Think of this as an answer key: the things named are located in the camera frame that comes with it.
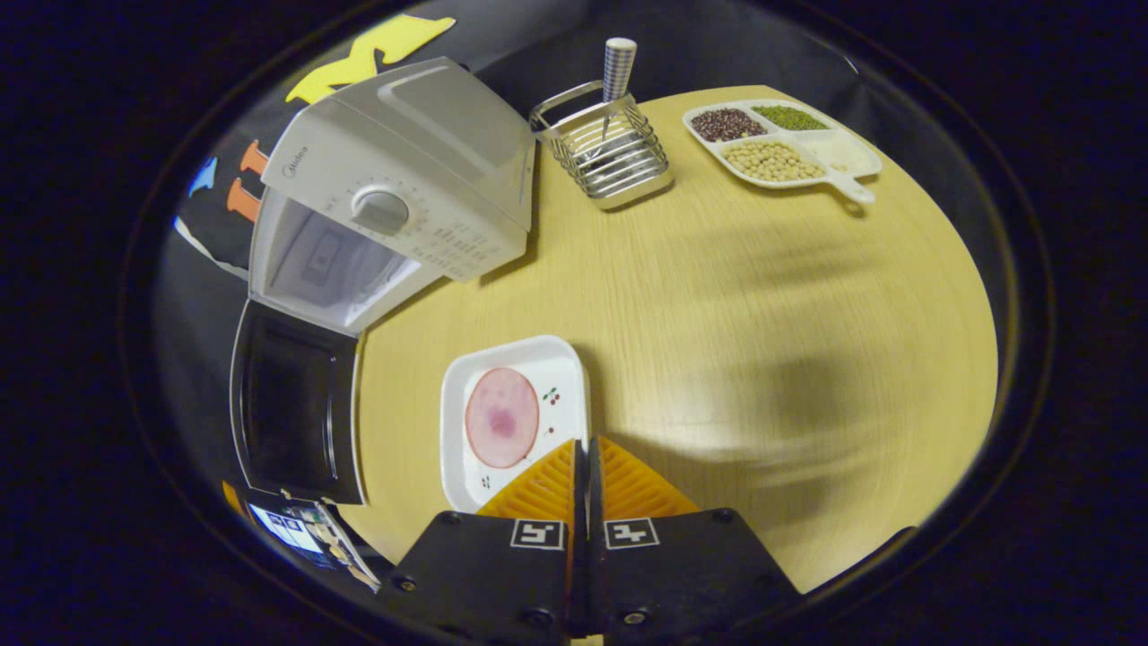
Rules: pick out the white square plate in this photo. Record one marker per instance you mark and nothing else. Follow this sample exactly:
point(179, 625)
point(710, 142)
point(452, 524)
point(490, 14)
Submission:
point(560, 377)

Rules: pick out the white divided bean tray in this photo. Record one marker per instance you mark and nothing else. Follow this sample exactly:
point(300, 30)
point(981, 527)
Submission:
point(771, 160)

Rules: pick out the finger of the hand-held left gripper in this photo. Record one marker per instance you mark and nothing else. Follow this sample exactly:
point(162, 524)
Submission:
point(345, 547)
point(282, 529)

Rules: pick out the pink ham slice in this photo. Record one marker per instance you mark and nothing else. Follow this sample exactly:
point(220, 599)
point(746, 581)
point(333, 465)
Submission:
point(502, 417)

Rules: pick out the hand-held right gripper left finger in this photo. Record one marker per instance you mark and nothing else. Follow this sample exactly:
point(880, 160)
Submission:
point(489, 579)

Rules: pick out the white microwave oven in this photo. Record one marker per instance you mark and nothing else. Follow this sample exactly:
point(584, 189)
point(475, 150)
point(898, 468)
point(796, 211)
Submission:
point(430, 152)

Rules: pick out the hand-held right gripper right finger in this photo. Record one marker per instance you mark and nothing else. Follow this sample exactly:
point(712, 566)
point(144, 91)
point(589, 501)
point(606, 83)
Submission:
point(682, 574)

